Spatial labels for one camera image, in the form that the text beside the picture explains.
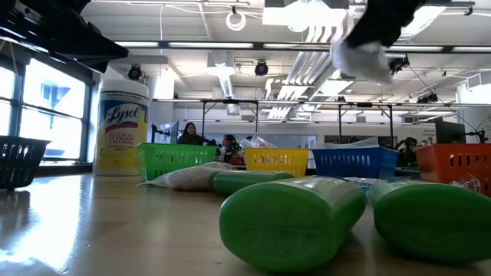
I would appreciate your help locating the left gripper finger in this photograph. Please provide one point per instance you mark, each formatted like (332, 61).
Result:
(92, 57)
(88, 36)

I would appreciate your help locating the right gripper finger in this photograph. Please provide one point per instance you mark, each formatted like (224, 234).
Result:
(358, 38)
(379, 36)

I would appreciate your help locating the white bag with black print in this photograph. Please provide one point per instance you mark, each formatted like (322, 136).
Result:
(360, 61)

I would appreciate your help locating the black plastic basket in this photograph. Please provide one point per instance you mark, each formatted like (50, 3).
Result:
(19, 161)

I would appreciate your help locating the green plastic basket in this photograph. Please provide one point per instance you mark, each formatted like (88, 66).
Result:
(172, 159)

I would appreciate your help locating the purple toothbrush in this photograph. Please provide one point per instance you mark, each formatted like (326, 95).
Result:
(358, 182)

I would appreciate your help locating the white item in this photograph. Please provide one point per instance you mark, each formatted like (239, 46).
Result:
(184, 178)

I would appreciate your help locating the white toothbrush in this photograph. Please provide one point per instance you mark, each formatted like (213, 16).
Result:
(246, 143)

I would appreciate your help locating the green Pert shampoo bottle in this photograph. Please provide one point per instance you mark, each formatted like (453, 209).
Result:
(433, 222)
(249, 182)
(287, 226)

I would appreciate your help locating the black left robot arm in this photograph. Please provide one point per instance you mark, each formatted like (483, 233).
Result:
(46, 7)

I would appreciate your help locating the black ceiling spotlight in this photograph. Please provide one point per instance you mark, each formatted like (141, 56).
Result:
(134, 73)
(261, 69)

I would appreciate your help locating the white ceiling light fixture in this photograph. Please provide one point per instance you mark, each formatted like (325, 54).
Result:
(303, 15)

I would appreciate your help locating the black overhead light bar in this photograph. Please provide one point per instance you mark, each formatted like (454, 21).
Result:
(163, 45)

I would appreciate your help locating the Lysol wipes canister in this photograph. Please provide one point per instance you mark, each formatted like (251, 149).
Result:
(120, 126)

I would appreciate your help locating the grey monitor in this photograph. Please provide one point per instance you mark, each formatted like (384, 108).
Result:
(169, 132)

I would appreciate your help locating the person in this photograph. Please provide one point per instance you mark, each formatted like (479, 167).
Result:
(229, 142)
(408, 147)
(190, 136)

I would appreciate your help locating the black monitor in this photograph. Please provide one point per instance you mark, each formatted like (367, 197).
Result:
(450, 132)

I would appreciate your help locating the blue plastic basket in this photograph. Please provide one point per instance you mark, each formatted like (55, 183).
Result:
(353, 161)

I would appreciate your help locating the orange plastic basket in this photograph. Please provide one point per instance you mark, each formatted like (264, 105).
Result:
(452, 161)

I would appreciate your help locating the yellow plastic basket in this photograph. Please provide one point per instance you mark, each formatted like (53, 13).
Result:
(276, 161)

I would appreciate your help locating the black hanging camera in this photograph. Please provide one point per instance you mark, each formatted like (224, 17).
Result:
(427, 98)
(399, 64)

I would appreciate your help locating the black background rig frame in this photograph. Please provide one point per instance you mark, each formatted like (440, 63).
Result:
(340, 126)
(203, 122)

